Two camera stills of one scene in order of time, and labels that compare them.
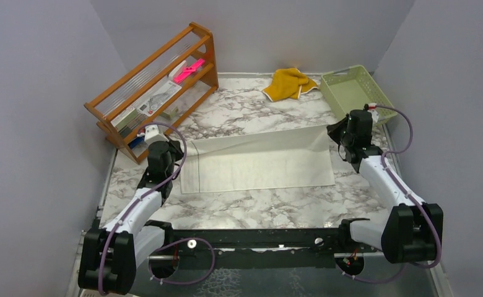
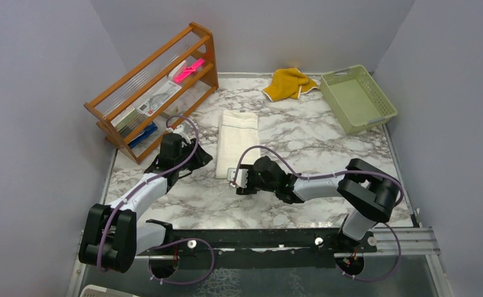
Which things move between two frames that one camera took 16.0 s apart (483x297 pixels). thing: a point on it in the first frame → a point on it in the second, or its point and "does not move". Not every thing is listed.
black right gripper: (334, 130) → (249, 189)
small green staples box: (169, 112) does not move
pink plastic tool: (187, 70) does not move
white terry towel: (291, 158) → (238, 133)
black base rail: (223, 249) does not move
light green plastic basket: (353, 90) does not move
